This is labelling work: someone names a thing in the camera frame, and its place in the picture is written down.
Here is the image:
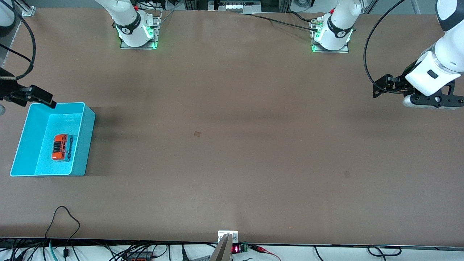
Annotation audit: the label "orange toy bus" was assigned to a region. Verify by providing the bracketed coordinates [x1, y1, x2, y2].
[51, 134, 74, 162]

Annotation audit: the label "blue plastic box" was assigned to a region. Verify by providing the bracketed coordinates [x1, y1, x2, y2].
[10, 102, 96, 177]

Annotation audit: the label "white light device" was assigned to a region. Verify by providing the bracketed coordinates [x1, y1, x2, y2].
[225, 3, 261, 11]

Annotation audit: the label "orange power strip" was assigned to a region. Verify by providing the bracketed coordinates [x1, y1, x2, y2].
[125, 252, 153, 261]

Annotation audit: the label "grey aluminium bar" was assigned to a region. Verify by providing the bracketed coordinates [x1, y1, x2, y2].
[210, 234, 232, 261]

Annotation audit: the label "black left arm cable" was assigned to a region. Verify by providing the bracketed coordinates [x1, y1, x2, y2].
[363, 0, 408, 95]

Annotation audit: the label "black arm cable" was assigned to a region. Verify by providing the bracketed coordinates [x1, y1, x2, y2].
[363, 0, 408, 95]
[0, 0, 37, 80]

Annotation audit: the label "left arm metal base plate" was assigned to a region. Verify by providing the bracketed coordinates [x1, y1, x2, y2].
[310, 18, 350, 54]

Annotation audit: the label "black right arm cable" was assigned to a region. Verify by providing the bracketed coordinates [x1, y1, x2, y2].
[0, 0, 37, 80]

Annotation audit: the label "grey corner metal rail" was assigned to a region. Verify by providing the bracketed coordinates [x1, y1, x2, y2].
[0, 0, 37, 60]

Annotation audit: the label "short black table cable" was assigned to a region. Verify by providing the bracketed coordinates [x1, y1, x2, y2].
[286, 11, 316, 23]

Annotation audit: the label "thick black table cable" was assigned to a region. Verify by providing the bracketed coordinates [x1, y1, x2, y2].
[239, 13, 319, 32]

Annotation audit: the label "silver aluminium frame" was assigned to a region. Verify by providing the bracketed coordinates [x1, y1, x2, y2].
[183, 0, 292, 15]

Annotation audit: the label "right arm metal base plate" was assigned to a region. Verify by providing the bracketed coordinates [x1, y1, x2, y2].
[120, 9, 162, 50]

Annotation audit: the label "black looped cable with block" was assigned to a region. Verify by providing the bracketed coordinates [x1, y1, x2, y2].
[44, 206, 81, 261]

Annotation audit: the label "black coiled cable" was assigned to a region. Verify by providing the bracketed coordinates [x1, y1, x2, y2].
[367, 245, 402, 257]

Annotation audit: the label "red clip wires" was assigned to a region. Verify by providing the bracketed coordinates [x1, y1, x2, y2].
[250, 245, 281, 261]

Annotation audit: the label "white bracket plate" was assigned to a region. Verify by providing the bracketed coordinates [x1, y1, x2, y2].
[218, 231, 239, 243]

